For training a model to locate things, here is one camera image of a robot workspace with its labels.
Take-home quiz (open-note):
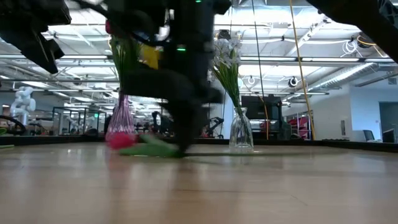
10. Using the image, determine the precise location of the black aluminium table frame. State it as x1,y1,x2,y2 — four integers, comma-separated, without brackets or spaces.
0,134,398,153

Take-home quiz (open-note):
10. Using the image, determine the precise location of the long yellow cable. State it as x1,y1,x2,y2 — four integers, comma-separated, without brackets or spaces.
289,0,317,141

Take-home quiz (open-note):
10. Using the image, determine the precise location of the red rack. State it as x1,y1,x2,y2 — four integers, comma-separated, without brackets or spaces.
284,115,312,140

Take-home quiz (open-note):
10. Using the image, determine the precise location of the white robot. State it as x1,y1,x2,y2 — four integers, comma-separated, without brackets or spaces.
9,86,37,125

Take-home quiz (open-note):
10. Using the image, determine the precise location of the black framed enclosure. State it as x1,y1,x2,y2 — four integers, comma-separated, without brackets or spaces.
52,106,108,136

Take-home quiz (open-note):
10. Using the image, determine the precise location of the grey office chair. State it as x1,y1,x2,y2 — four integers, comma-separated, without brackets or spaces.
362,129,376,142

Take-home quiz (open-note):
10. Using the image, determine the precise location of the pink glass vase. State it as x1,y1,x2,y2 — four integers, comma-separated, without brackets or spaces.
104,93,137,144

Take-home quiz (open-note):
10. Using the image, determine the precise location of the clear glass vase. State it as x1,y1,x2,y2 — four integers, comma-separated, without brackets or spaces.
229,106,254,153

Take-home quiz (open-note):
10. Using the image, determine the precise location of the yellow cable tag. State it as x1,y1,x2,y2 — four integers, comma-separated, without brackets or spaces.
141,43,161,71

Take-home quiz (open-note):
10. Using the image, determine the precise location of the black reel with orange cable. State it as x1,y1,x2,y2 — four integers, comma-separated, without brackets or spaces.
357,30,377,49

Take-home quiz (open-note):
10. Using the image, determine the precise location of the long black cable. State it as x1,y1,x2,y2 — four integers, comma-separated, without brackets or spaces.
251,0,266,108

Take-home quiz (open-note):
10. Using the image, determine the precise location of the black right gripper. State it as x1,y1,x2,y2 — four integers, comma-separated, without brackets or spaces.
121,6,224,153

